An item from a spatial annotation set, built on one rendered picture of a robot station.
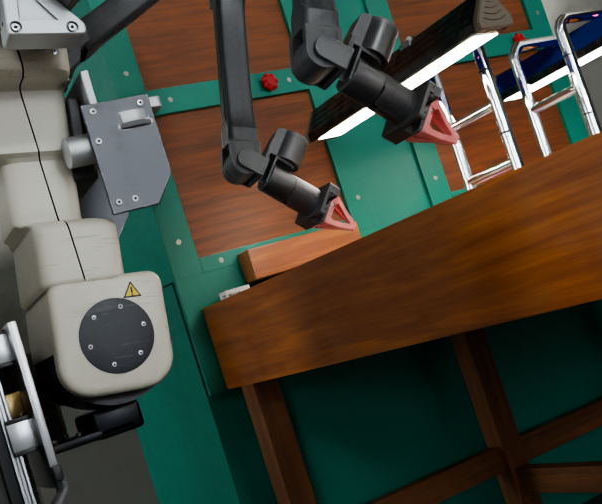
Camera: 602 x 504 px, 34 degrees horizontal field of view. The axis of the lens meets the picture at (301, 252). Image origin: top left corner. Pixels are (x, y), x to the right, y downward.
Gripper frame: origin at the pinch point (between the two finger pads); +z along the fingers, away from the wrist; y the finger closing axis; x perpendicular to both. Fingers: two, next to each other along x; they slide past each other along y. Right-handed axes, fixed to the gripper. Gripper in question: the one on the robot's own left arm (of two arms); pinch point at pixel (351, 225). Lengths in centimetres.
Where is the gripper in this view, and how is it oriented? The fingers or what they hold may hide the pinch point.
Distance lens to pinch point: 188.0
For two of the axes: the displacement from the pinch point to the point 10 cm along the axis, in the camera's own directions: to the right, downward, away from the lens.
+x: -3.2, 8.7, -3.8
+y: -4.7, 2.1, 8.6
